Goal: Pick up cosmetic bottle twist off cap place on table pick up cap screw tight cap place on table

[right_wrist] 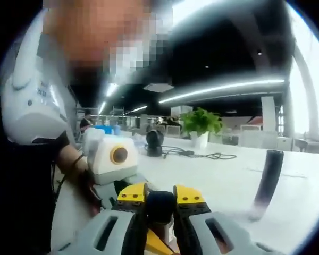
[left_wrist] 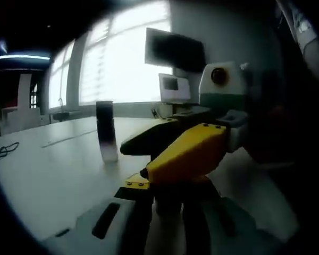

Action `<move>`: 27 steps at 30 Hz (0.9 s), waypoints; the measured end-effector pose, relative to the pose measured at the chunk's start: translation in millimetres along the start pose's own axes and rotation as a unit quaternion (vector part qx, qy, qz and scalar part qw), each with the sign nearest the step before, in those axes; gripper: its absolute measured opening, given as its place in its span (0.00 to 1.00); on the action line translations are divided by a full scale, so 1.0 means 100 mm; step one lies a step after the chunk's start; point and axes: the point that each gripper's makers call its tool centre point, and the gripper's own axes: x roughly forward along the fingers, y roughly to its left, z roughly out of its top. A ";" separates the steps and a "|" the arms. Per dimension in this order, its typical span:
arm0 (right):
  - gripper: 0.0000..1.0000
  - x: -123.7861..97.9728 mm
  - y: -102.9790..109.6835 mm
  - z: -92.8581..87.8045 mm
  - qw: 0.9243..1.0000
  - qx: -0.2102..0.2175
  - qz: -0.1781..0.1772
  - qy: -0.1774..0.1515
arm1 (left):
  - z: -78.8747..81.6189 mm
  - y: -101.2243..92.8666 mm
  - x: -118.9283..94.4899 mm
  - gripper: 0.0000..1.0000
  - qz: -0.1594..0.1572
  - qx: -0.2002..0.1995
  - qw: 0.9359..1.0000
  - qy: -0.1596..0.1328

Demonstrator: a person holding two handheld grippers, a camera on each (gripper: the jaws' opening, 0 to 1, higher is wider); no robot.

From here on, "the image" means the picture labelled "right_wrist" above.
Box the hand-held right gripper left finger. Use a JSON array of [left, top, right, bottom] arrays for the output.
[[57, 182, 149, 255]]

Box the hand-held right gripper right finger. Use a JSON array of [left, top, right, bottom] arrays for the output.
[[172, 184, 280, 255]]

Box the black bottle cap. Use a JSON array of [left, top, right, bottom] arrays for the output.
[[146, 190, 177, 224]]

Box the tall gradient cosmetic bottle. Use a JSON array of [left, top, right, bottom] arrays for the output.
[[248, 150, 284, 222]]

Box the person's left hand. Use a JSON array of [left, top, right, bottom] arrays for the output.
[[78, 169, 103, 216]]

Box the blue box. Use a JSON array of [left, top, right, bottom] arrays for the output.
[[95, 126, 114, 136]]

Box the white table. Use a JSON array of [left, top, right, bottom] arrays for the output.
[[55, 135, 319, 255]]

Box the black round desk device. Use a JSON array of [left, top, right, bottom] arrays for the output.
[[145, 129, 165, 157]]

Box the white plant pot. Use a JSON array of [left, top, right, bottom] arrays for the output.
[[190, 130, 210, 149]]

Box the person in black shirt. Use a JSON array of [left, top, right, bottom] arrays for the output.
[[0, 130, 70, 255]]

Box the ceiling air vent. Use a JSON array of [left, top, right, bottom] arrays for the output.
[[143, 83, 174, 94]]

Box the green plant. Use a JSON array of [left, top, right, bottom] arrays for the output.
[[179, 107, 224, 138]]

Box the white worn device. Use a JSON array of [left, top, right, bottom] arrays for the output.
[[1, 18, 70, 146]]

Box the long ceiling light strip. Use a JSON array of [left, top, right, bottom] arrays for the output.
[[158, 79, 286, 104]]

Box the metal sink with faucet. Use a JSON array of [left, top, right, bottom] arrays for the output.
[[295, 137, 319, 156]]

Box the overhead ceiling light strip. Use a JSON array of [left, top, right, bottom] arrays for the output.
[[172, 0, 258, 27]]

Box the thin black device cable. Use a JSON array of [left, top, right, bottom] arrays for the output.
[[51, 154, 67, 202]]

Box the black power cable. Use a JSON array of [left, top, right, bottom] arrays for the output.
[[159, 148, 238, 161]]

